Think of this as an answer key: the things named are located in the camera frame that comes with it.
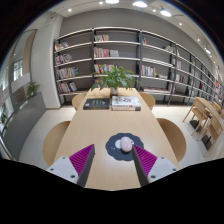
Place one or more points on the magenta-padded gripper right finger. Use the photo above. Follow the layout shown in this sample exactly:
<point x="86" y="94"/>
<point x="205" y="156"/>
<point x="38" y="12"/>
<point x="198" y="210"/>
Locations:
<point x="156" y="168"/>

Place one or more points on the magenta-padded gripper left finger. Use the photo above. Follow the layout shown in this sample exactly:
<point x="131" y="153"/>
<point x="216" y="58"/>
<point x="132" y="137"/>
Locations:
<point x="66" y="168"/>

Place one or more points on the pink computer mouse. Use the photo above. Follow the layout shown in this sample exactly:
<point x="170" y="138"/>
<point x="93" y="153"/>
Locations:
<point x="126" y="144"/>

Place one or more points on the black cartoon-eyed mouse pad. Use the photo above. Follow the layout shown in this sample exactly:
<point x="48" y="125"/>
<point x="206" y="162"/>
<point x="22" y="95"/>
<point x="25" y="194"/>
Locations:
<point x="113" y="151"/>

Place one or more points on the white book red-lettered spine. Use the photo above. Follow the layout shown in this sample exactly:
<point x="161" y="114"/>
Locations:
<point x="126" y="108"/>

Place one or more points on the group of slatted wooden chairs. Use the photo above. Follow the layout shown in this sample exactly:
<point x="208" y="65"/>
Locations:
<point x="205" y="116"/>

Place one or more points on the black book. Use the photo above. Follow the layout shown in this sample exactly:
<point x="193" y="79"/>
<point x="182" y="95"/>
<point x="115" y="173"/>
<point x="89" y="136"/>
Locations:
<point x="96" y="104"/>

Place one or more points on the white book illustrated cover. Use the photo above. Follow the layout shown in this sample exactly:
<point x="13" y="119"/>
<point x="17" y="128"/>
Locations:
<point x="126" y="101"/>

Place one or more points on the leafy plant by window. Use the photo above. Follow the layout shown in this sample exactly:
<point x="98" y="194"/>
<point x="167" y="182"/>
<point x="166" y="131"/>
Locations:
<point x="32" y="89"/>

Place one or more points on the green potted plant white pot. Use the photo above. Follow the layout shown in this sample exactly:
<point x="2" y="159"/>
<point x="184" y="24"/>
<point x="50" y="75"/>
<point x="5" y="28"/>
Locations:
<point x="115" y="78"/>

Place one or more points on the grey bookshelf unit with books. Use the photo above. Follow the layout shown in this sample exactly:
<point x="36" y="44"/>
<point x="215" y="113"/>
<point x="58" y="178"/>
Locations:
<point x="116" y="50"/>

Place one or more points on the group of ceiling lights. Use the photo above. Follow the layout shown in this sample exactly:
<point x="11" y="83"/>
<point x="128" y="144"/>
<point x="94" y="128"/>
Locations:
<point x="140" y="4"/>

